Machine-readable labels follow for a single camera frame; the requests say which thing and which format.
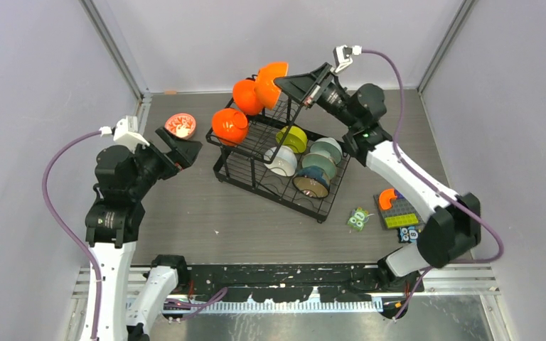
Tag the white bowl red floral pattern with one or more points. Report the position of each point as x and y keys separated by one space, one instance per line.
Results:
x=181 y=125

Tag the orange bowl back left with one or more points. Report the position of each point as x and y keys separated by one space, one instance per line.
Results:
x=244 y=96

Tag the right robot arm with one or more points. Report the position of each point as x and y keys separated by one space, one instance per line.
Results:
x=451 y=227

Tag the yellow-green bowl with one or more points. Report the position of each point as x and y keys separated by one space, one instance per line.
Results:
x=293 y=137

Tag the black wire dish rack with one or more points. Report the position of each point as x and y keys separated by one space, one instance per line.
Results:
x=243 y=165

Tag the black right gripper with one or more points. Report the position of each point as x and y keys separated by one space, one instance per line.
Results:
x=303 y=87

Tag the mint textured bowl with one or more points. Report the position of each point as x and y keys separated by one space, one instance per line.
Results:
x=329 y=145

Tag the dark blue glazed bowl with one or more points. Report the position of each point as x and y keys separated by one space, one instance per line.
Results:
x=312 y=181

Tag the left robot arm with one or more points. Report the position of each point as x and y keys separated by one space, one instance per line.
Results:
x=124 y=177

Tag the celadon bowl with flower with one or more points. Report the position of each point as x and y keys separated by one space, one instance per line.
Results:
x=321 y=160

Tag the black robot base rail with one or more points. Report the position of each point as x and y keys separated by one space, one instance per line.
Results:
x=285 y=283

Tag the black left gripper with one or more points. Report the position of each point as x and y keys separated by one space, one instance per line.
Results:
x=183 y=151

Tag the blue owl card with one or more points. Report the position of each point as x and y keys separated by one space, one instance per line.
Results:
x=408 y=235

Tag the white ribbed bowl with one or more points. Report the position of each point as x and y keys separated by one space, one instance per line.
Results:
x=281 y=161

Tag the green owl toy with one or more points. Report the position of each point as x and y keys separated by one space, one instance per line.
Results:
x=358 y=218

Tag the orange bowl front left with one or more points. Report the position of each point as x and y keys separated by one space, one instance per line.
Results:
x=230 y=126

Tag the orange curved block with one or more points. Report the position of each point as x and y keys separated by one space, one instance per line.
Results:
x=386 y=199

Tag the grey building block plate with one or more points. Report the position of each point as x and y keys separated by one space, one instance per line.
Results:
x=402 y=213

